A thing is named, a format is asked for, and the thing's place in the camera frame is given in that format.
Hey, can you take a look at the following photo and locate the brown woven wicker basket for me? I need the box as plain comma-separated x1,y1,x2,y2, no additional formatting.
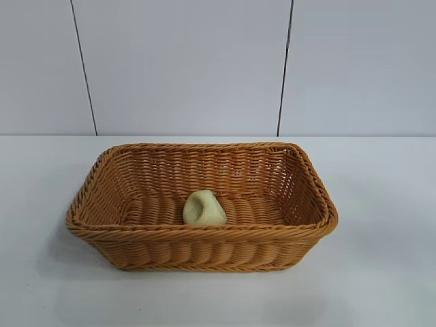
65,142,340,273

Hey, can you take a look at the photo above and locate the pale yellow egg yolk pastry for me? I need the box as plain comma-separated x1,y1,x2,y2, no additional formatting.
183,190,228,225

